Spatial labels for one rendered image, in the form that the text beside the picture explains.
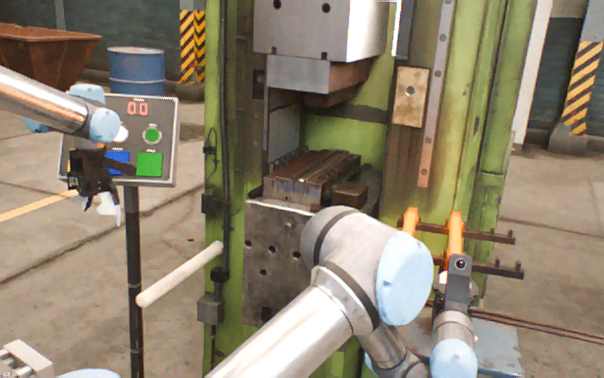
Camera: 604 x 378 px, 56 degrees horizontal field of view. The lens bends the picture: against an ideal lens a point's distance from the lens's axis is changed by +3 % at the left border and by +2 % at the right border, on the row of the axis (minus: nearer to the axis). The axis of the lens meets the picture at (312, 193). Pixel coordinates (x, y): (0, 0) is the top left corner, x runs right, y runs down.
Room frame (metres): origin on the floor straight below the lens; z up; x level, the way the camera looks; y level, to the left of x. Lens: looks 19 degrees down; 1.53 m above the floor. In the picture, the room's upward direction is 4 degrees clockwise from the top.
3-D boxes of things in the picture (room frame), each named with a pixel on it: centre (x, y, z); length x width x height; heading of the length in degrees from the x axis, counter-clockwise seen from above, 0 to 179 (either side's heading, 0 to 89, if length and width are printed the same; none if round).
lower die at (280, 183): (1.87, -0.01, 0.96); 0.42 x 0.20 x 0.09; 159
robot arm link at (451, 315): (0.92, -0.29, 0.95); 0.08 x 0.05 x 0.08; 77
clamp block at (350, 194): (1.67, -0.12, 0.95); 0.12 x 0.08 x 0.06; 159
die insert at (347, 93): (1.90, -0.04, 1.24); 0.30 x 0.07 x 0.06; 159
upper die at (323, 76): (1.87, -0.01, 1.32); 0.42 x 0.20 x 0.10; 159
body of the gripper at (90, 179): (1.37, 0.57, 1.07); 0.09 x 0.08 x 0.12; 144
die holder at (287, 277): (1.86, -0.06, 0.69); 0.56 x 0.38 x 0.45; 159
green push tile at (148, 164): (1.68, 0.51, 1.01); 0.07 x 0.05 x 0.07; 94
